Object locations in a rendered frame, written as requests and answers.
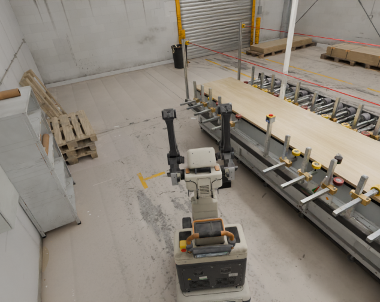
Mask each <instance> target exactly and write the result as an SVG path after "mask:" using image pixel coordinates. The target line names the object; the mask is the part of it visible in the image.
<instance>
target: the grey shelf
mask: <svg viewBox="0 0 380 302"><path fill-rule="evenodd" d="M18 89H19V91H20V94H21V96H16V97H13V98H7V99H2V100H0V166H1V167H2V169H3V171H4V172H5V174H6V175H7V177H8V178H9V180H10V181H11V183H12V184H13V186H14V187H15V189H16V191H17V192H18V193H19V203H20V204H21V205H22V207H23V208H24V210H25V212H26V213H27V214H28V216H29V217H30V219H31V221H32V222H33V223H34V225H35V226H36V228H37V230H38V231H39V232H40V234H41V235H42V238H46V236H47V235H46V234H44V232H47V231H50V230H52V229H55V228H58V227H61V226H63V225H66V224H68V223H71V222H74V221H75V220H76V222H77V224H78V225H80V224H81V221H80V219H79V217H78V216H77V210H76V199H75V194H74V185H75V184H76V183H75V181H74V180H73V177H72V175H71V173H70V171H69V169H68V167H67V164H66V162H65V160H64V157H63V156H62V154H61V151H60V149H59V147H58V144H57V142H56V140H55V138H54V136H53V134H52V132H51V129H50V127H49V125H48V123H47V121H46V118H45V116H44V114H43V112H42V109H41V107H40V105H39V103H38V101H37V99H36V97H35V94H34V92H33V90H32V88H31V86H25V87H19V88H18ZM30 93H31V94H30ZM33 100H34V101H33ZM34 102H35V103H34ZM35 104H36V105H35ZM42 119H43V120H42ZM43 121H44V122H43ZM46 128H47V129H46ZM47 130H48V131H47ZM40 134H41V141H40ZM43 134H49V136H50V137H49V152H48V155H47V153H46V151H45V150H44V147H43V145H42V138H43ZM36 144H37V145H36ZM54 145H55V146H54ZM55 147H56V148H55ZM38 148H39V149H38ZM41 154H42V155H41ZM59 156H60V157H59ZM43 158H44V159H43ZM44 160H45V161H44ZM51 173H52V174H51ZM67 173H68V174H67ZM25 204H26V205H25Z"/></svg>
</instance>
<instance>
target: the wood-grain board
mask: <svg viewBox="0 0 380 302"><path fill-rule="evenodd" d="M203 85H204V92H205V95H207V96H209V88H210V87H211V88H212V97H213V99H214V100H215V101H216V102H218V96H221V104H224V103H229V102H231V103H232V111H233V112H234V113H236V114H241V115H242V118H244V119H246V120H247V121H248V122H250V123H252V124H253V125H255V126H257V127H258V128H260V129H262V130H263V131H265V132H267V122H266V115H268V114H273V115H275V116H276V118H275V122H273V123H272V132H271V136H273V137H274V138H276V139H278V140H279V141H281V142H283V143H284V142H285V136H286V135H290V136H291V138H290V142H289V147H290V148H292V149H298V150H299V151H301V152H300V154H302V155H303V156H304V153H305V150H306V148H307V147H311V148H312V150H311V153H310V158H309V159H310V160H311V161H313V162H320V163H321V166H322V168H324V169H326V170H327V171H328V168H329V165H330V161H331V160H332V159H334V157H335V156H336V154H338V153H340V154H341V155H342V156H343V159H342V163H341V164H337V165H336V168H335V170H334V173H333V174H334V175H335V176H337V177H340V178H341V179H343V181H345V182H347V183H349V184H350V185H351V186H353V187H355V188H356V187H357V185H358V182H359V180H360V177H361V176H362V175H364V174H365V175H367V176H368V177H369V178H368V180H367V182H366V185H365V187H364V189H363V191H362V192H363V193H364V194H365V193H367V192H369V191H370V188H371V187H372V186H375V185H377V184H379V185H380V142H379V141H376V140H374V139H372V138H370V137H367V136H365V135H363V134H361V133H358V132H356V131H353V130H351V129H349V128H347V127H345V126H342V125H340V124H338V123H336V122H333V121H331V120H328V119H326V118H324V117H322V116H319V115H317V114H315V113H313V112H311V111H308V110H305V109H303V108H301V107H299V106H297V105H294V104H292V103H290V102H288V101H285V100H283V99H280V98H278V97H276V96H274V95H271V94H269V93H267V92H265V91H263V90H260V89H257V88H255V87H253V86H251V85H249V84H246V83H244V82H242V81H240V80H237V79H235V78H232V77H228V78H223V79H220V80H215V81H211V82H208V83H203ZM196 86H197V90H199V91H201V84H199V85H196ZM371 198H373V199H374V200H376V201H377V202H379V203H380V196H376V195H374V196H371Z"/></svg>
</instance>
